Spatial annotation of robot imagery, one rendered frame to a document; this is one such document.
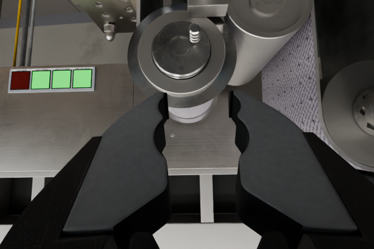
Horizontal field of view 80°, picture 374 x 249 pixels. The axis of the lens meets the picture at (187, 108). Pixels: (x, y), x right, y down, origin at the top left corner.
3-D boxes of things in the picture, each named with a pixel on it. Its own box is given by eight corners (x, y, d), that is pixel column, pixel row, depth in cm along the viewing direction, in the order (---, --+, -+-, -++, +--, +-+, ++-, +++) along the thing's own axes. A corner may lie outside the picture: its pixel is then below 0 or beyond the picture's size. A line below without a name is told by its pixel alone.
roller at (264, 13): (309, -45, 31) (318, 36, 29) (257, 38, 56) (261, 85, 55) (221, -41, 32) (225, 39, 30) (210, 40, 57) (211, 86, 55)
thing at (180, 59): (140, 39, 29) (190, 9, 29) (143, 45, 31) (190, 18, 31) (170, 87, 28) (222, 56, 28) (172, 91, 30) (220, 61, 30)
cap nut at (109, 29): (114, 23, 64) (113, 38, 63) (118, 29, 68) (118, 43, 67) (101, 23, 64) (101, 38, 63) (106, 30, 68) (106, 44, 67)
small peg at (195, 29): (203, 28, 26) (193, 35, 25) (202, 39, 28) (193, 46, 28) (195, 19, 26) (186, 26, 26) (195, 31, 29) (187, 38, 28)
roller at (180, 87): (224, 8, 30) (226, 93, 28) (211, 69, 56) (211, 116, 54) (138, 10, 30) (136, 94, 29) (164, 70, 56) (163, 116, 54)
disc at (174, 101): (235, 1, 31) (239, 107, 29) (234, 4, 32) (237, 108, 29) (128, 4, 32) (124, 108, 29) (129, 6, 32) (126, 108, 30)
